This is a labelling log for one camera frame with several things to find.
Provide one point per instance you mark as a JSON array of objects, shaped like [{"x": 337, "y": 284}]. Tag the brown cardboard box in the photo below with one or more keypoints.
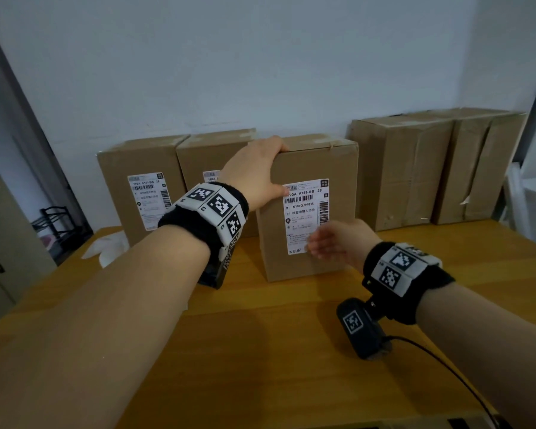
[
  {"x": 210, "y": 151},
  {"x": 482, "y": 169},
  {"x": 129, "y": 158},
  {"x": 397, "y": 174},
  {"x": 335, "y": 165}
]

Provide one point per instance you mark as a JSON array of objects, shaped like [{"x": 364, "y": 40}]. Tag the person's left hand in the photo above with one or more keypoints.
[{"x": 254, "y": 174}]

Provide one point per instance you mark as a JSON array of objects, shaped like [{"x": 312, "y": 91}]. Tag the cream wooden cabinet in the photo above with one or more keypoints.
[{"x": 13, "y": 245}]

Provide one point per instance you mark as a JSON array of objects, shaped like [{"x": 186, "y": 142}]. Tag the black wristband with marker tiles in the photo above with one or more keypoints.
[
  {"x": 402, "y": 272},
  {"x": 210, "y": 209}
]

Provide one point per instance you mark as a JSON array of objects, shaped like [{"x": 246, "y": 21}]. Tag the white metal rack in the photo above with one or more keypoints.
[{"x": 516, "y": 205}]

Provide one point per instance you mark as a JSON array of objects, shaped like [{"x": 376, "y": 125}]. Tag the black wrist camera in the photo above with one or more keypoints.
[
  {"x": 364, "y": 332},
  {"x": 216, "y": 272}
]

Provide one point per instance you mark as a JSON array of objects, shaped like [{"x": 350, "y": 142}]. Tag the shipping label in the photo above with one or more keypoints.
[
  {"x": 147, "y": 201},
  {"x": 211, "y": 176},
  {"x": 301, "y": 214}
]

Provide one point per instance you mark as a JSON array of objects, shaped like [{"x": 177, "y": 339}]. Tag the person's right forearm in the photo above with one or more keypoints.
[{"x": 496, "y": 348}]

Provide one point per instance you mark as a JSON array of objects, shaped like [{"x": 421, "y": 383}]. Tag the person's left forearm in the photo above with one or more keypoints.
[{"x": 94, "y": 335}]

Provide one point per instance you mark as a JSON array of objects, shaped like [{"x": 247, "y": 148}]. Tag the person's right hand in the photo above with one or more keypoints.
[{"x": 348, "y": 243}]

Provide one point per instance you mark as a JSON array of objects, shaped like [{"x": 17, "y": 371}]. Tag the black shoe rack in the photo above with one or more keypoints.
[{"x": 53, "y": 210}]

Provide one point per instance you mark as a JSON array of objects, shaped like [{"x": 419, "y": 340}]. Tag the translucent label backing paper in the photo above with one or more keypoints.
[
  {"x": 114, "y": 259},
  {"x": 100, "y": 245}
]

